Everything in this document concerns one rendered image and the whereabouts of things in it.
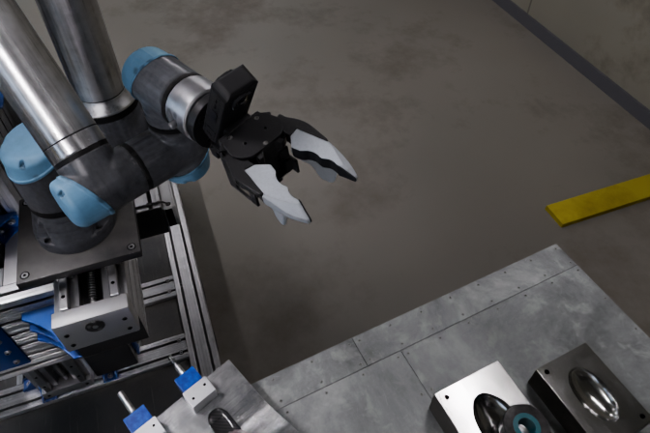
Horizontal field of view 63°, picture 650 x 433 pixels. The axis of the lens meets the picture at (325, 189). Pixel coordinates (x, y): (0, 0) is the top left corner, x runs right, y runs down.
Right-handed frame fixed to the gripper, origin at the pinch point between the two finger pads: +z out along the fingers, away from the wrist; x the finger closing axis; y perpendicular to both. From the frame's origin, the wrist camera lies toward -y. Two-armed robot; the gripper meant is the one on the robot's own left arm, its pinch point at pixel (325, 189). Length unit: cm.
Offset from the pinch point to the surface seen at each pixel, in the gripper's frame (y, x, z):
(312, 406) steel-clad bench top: 65, 9, -3
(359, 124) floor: 165, -125, -115
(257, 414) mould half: 58, 17, -8
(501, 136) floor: 170, -170, -54
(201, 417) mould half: 57, 25, -15
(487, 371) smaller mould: 61, -19, 18
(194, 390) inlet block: 55, 23, -19
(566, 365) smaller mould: 64, -31, 29
